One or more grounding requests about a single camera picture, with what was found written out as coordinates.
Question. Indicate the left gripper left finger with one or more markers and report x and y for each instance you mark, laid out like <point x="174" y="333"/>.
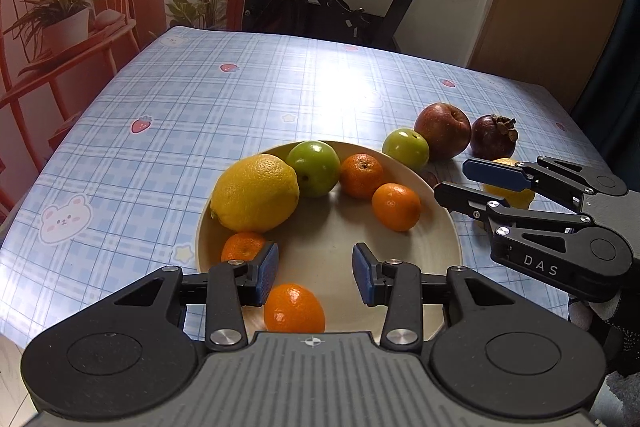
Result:
<point x="231" y="286"/>

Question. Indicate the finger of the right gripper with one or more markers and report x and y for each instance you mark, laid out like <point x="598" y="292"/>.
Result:
<point x="512" y="178"/>
<point x="475" y="204"/>

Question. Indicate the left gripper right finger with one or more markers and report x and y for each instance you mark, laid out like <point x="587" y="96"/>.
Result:
<point x="397" y="286"/>

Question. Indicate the yellow lemon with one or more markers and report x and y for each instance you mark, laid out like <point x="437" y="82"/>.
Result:
<point x="255" y="194"/>
<point x="520" y="200"/>

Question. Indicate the small mandarin orange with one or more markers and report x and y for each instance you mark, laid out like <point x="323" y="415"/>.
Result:
<point x="361" y="175"/>
<point x="291" y="308"/>
<point x="242" y="246"/>
<point x="396" y="206"/>

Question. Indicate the red apple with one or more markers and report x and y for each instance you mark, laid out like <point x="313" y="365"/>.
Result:
<point x="445" y="128"/>

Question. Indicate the green apple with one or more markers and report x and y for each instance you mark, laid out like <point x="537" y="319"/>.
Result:
<point x="408" y="147"/>
<point x="317" y="167"/>

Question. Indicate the right gloved hand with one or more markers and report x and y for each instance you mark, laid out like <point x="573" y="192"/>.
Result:
<point x="615" y="326"/>

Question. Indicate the dark purple mangosteen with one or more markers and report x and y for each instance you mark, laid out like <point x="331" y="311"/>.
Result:
<point x="493" y="137"/>

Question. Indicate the dark teal curtain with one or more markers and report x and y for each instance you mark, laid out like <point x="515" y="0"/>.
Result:
<point x="607" y="111"/>

